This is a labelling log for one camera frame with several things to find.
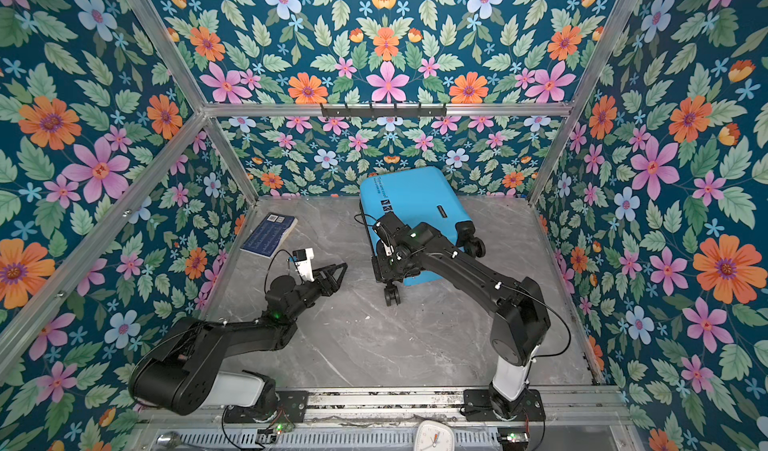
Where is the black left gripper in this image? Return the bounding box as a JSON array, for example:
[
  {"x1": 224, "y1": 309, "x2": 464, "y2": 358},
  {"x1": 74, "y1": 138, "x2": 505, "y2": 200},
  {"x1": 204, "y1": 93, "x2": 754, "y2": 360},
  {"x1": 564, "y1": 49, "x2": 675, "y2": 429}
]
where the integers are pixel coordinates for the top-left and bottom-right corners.
[{"x1": 284, "y1": 262, "x2": 345, "y2": 325}]

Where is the blue hard-shell suitcase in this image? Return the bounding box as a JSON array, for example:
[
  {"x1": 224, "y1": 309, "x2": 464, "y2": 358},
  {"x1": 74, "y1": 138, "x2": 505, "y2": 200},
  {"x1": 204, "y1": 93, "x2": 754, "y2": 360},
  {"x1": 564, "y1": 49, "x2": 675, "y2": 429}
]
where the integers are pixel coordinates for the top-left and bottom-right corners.
[{"x1": 360, "y1": 166, "x2": 486, "y2": 305}]

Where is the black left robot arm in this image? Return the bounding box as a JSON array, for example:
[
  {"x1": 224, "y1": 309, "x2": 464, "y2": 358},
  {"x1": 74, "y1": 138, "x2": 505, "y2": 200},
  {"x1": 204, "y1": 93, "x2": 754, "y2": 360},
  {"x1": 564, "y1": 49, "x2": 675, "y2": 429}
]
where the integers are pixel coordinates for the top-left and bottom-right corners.
[{"x1": 128, "y1": 263, "x2": 348, "y2": 421}]

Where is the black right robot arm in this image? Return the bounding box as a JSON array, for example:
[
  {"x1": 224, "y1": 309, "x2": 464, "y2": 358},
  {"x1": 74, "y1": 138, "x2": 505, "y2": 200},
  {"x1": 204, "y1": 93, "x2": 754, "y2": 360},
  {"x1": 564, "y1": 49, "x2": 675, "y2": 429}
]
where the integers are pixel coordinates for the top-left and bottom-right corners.
[{"x1": 372, "y1": 212, "x2": 551, "y2": 420}]

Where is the dark blue paperback book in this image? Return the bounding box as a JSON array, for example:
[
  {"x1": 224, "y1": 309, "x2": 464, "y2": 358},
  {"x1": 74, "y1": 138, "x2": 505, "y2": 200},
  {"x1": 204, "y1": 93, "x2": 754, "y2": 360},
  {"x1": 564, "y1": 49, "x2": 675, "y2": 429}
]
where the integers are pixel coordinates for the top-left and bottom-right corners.
[{"x1": 241, "y1": 213, "x2": 298, "y2": 258}]

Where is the white desk clock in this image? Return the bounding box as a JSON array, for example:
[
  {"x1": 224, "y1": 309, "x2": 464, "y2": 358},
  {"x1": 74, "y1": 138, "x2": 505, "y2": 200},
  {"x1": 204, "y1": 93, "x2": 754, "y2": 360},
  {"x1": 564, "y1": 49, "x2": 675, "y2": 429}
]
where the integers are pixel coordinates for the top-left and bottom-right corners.
[{"x1": 413, "y1": 420, "x2": 456, "y2": 451}]

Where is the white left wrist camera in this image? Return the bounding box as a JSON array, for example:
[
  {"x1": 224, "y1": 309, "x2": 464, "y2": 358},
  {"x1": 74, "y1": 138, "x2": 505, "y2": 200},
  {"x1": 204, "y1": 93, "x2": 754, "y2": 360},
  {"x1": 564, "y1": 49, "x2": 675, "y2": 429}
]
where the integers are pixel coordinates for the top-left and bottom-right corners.
[{"x1": 292, "y1": 248, "x2": 314, "y2": 282}]

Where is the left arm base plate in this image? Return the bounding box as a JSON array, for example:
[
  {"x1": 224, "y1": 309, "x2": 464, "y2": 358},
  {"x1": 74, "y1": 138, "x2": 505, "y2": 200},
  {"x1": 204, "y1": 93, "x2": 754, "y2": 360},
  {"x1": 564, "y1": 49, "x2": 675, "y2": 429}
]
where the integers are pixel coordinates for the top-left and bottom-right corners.
[{"x1": 223, "y1": 390, "x2": 310, "y2": 425}]

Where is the black hook rail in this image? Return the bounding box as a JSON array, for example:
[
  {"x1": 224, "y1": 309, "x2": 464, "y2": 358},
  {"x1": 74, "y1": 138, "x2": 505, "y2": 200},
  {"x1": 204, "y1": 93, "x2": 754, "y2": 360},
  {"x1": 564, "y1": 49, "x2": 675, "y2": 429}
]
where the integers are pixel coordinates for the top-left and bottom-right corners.
[{"x1": 320, "y1": 103, "x2": 448, "y2": 119}]

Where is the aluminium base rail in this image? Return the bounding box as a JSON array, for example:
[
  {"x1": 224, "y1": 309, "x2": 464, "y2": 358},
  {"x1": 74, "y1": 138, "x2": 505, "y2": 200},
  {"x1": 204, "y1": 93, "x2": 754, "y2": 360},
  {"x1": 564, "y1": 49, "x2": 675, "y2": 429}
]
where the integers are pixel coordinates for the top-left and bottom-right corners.
[{"x1": 137, "y1": 385, "x2": 631, "y2": 432}]

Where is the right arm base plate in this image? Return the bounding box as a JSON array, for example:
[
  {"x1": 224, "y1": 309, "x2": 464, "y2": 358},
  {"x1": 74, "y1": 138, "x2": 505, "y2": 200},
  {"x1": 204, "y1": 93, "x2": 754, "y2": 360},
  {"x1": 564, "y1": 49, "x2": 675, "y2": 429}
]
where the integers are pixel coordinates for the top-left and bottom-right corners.
[{"x1": 459, "y1": 387, "x2": 546, "y2": 422}]

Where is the aluminium cage frame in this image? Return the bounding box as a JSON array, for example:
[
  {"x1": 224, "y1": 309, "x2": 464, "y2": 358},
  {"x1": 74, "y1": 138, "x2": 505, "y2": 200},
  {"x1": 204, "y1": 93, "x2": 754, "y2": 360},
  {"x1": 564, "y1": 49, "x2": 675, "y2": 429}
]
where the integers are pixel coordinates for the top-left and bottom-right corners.
[{"x1": 0, "y1": 0, "x2": 655, "y2": 451}]

